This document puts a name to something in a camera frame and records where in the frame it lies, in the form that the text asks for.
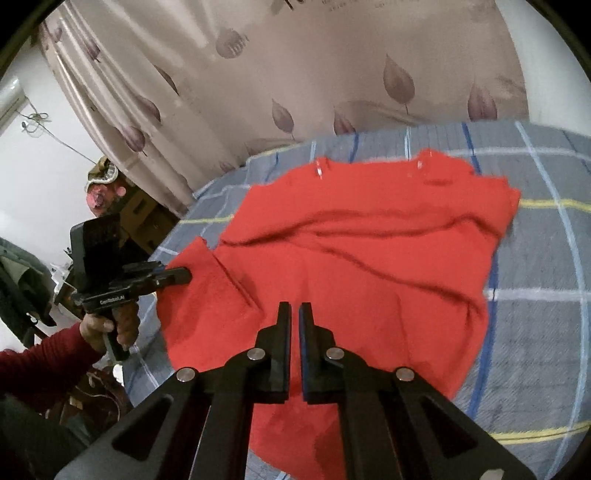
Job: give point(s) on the person's left forearm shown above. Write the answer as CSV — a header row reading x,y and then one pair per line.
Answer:
x,y
41,364

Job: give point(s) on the grey plaid bed sheet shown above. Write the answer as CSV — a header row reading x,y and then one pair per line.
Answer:
x,y
531,346

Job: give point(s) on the dark green jacket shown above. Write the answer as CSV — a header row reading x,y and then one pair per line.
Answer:
x,y
23,286

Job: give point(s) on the person's left hand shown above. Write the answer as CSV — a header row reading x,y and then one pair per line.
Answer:
x,y
94,330

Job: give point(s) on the white air conditioner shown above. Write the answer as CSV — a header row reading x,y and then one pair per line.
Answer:
x,y
9,99

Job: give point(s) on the red knitted sweater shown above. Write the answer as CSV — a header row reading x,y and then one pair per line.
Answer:
x,y
369,254

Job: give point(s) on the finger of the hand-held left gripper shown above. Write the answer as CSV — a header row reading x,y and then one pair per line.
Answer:
x,y
175,276

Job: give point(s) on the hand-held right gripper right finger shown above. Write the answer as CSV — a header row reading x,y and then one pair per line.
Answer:
x,y
306,337

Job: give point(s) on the brown wooden cabinet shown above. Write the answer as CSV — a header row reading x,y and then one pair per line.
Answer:
x,y
138,217

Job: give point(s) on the beige leaf print curtain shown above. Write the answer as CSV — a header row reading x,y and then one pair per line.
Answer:
x,y
277,69

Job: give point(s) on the pink decorative ornament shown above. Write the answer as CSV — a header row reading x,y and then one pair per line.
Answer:
x,y
99,196

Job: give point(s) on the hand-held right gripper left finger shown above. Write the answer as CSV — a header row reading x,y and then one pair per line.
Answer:
x,y
285,337

